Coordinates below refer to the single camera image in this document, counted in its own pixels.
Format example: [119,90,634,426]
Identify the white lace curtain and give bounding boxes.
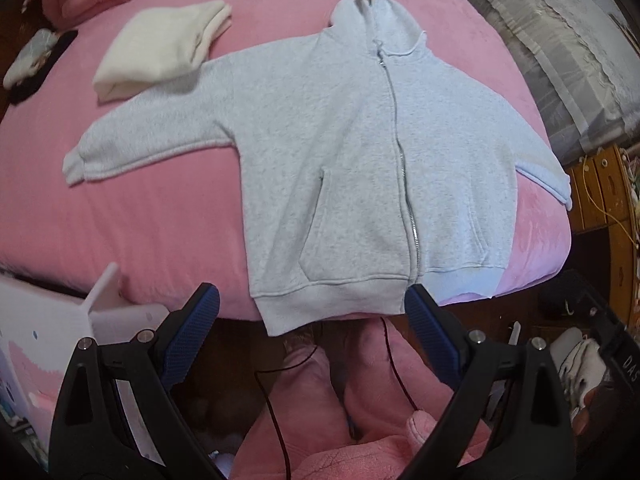
[469,0,639,164]

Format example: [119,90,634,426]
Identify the light grey zip hoodie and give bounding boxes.
[63,0,572,336]

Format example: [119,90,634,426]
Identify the black cable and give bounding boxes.
[254,316,420,480]

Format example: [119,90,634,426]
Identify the wooden nightstand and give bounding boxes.
[567,145,639,333]

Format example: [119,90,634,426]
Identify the white plastic stand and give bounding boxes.
[1,263,168,448]

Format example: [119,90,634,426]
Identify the folded cream garment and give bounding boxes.
[92,0,232,103]

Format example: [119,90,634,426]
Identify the pink pajama legs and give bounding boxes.
[230,318,452,479]

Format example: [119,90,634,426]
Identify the grey white stuffed toy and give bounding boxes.
[2,28,78,105]

